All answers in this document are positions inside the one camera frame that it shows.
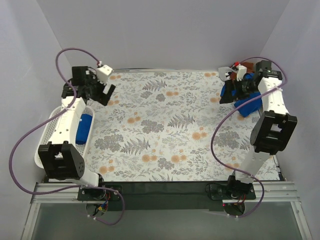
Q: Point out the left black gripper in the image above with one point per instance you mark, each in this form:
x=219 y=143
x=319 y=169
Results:
x=97 y=90

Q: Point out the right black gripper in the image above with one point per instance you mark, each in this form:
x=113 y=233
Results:
x=235 y=88

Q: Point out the blue towel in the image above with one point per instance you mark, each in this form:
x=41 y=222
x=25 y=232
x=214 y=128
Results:
x=253 y=103
x=83 y=129

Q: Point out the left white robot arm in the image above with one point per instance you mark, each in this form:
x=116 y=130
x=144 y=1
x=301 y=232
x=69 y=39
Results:
x=63 y=146

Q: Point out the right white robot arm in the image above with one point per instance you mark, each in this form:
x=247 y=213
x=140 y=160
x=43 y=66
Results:
x=270 y=134

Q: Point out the grey cloth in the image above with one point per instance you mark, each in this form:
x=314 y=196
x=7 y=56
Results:
x=224 y=73

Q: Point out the brown towel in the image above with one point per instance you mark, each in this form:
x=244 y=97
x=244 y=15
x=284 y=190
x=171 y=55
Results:
x=250 y=68

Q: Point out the floral table mat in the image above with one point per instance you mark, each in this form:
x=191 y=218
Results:
x=167 y=126

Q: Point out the white perforated plastic basket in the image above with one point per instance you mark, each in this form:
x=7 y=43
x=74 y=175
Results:
x=49 y=129

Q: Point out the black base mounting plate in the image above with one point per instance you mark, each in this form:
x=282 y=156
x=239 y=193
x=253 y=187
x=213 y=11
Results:
x=177 y=195

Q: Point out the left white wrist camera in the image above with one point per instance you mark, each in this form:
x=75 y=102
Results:
x=103 y=72

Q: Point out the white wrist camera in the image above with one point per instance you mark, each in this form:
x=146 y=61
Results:
x=240 y=70
x=103 y=72

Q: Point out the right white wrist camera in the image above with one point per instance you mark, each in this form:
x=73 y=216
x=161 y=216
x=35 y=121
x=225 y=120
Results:
x=240 y=70

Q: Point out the aluminium frame rail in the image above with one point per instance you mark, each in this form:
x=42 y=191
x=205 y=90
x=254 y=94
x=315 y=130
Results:
x=274 y=191

